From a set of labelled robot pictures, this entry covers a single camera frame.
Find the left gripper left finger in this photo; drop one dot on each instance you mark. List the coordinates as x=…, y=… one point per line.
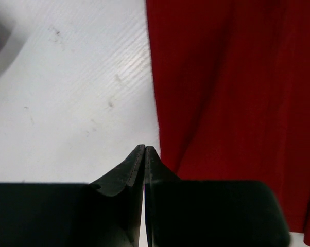
x=106, y=212

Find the red t-shirt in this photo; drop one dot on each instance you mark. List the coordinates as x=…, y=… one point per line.
x=232, y=89

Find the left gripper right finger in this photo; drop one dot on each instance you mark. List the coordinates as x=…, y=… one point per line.
x=209, y=213

